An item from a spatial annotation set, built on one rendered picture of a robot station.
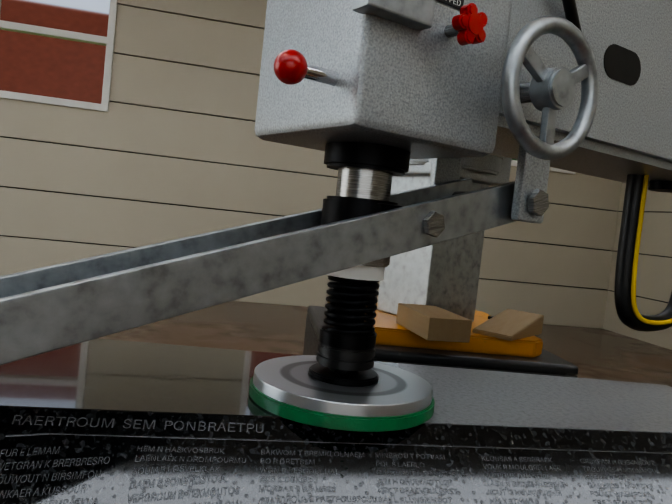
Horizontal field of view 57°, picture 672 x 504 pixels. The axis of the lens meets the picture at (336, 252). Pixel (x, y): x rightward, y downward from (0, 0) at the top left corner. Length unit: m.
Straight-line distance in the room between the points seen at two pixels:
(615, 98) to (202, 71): 6.27
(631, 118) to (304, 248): 0.52
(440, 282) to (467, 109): 0.95
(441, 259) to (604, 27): 0.83
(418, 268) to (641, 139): 0.77
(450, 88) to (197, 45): 6.44
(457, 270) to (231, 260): 1.10
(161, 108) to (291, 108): 6.30
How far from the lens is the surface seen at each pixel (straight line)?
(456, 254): 1.62
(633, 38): 0.95
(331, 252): 0.63
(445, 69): 0.66
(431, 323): 1.33
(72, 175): 6.98
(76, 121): 7.01
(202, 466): 0.65
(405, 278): 1.62
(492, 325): 1.56
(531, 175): 0.80
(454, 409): 0.78
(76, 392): 0.73
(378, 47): 0.61
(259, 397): 0.70
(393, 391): 0.71
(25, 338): 0.54
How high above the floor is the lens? 1.02
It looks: 3 degrees down
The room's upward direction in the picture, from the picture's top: 6 degrees clockwise
